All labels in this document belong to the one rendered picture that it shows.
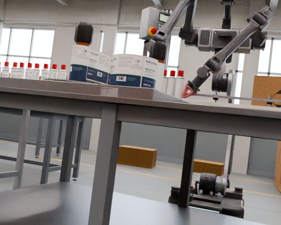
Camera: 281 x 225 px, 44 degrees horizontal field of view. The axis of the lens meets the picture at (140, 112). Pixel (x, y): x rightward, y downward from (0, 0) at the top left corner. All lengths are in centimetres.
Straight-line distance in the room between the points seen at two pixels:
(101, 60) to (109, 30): 661
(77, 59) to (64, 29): 734
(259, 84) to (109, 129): 117
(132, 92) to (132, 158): 490
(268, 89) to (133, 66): 100
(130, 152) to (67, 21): 411
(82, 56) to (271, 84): 113
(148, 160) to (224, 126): 500
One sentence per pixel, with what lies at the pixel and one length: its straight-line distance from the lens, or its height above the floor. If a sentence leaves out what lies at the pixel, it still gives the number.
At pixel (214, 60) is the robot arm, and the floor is 115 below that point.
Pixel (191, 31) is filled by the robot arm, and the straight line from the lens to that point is 254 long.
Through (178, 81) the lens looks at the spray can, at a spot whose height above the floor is 102.
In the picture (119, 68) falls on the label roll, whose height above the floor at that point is 96.
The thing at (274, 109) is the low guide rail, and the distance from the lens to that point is 191.
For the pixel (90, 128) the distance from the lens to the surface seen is 821.
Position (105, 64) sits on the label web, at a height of 102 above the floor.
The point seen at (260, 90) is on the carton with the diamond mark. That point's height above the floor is 103.
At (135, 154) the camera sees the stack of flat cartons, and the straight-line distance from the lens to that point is 614.
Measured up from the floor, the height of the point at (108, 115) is 76.
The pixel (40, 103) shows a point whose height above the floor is 78.
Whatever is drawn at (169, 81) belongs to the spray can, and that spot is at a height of 102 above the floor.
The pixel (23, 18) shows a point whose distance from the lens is 966.
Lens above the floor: 74
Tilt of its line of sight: 2 degrees up
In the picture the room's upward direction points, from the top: 7 degrees clockwise
